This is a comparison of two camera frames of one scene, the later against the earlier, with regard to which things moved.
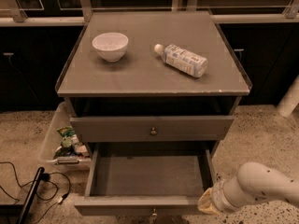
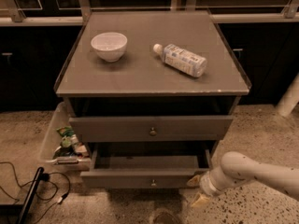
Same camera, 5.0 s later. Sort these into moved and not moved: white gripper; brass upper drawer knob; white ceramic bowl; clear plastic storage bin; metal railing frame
Moved: white gripper
Not moved: brass upper drawer knob; white ceramic bowl; clear plastic storage bin; metal railing frame
